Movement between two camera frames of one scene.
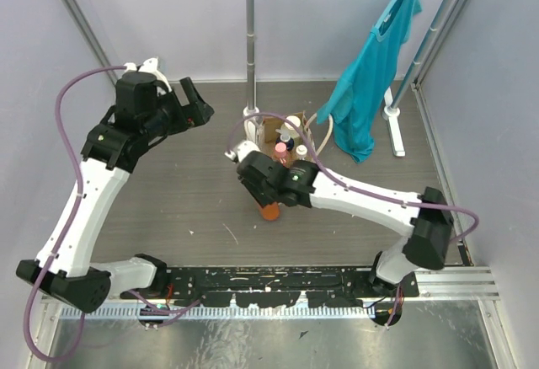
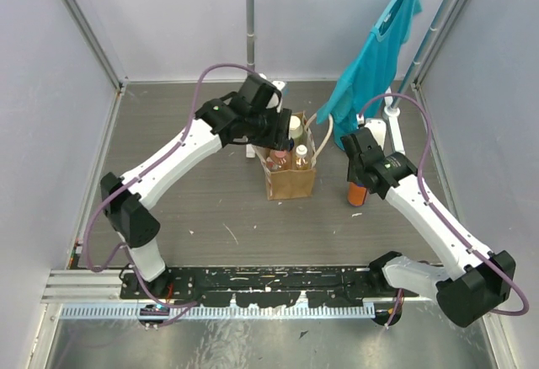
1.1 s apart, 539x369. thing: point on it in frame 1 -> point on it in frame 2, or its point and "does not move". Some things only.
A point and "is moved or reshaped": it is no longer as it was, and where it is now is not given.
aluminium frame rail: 434,283 does not move
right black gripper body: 263,194 -> 353,173
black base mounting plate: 281,286 does not move
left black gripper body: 185,105 -> 282,129
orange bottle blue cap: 270,211 is moved or reshaped
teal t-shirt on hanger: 367,82 does not move
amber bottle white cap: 301,151 does not move
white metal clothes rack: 393,115 does not move
